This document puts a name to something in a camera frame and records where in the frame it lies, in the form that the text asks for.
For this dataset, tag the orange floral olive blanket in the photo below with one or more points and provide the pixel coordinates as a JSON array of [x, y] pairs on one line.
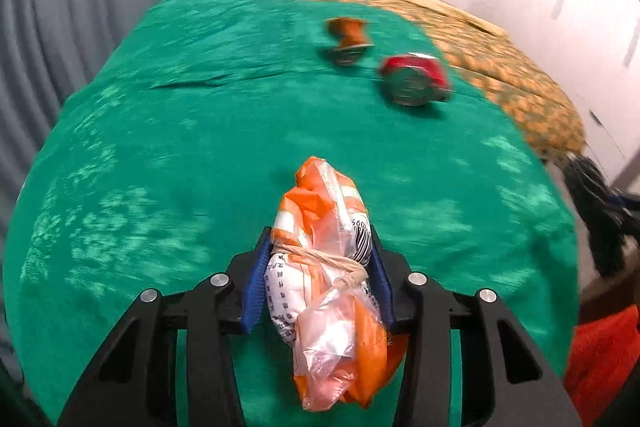
[[525, 97]]

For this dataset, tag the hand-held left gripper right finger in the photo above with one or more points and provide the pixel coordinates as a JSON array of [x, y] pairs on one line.
[[382, 289]]

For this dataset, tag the grey curtain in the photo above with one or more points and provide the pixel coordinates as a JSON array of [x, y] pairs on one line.
[[75, 7]]

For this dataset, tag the red can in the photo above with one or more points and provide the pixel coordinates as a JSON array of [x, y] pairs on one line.
[[415, 79]]

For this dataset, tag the green blanket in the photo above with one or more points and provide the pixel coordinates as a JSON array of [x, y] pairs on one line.
[[200, 132]]

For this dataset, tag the orange garment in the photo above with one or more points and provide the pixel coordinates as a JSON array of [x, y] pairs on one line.
[[607, 357]]

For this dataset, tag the orange and white plastic bag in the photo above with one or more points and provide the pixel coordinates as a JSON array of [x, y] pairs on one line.
[[310, 217]]

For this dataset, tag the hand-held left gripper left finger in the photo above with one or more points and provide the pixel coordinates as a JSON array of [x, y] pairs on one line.
[[255, 294]]

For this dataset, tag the orange thread spool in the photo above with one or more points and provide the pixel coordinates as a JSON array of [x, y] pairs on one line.
[[350, 39]]

